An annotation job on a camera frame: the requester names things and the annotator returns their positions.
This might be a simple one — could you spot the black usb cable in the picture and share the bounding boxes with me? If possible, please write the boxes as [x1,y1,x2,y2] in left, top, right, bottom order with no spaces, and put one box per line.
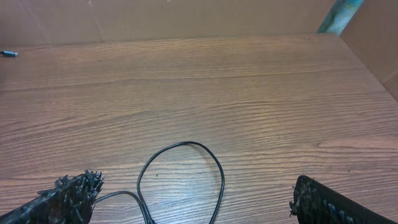
[93,141,226,224]

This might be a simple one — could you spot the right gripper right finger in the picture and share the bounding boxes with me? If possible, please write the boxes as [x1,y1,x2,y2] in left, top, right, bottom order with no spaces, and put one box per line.
[289,175,397,224]

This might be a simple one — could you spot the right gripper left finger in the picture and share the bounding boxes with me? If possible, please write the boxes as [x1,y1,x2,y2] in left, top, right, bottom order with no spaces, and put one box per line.
[1,170,104,224]

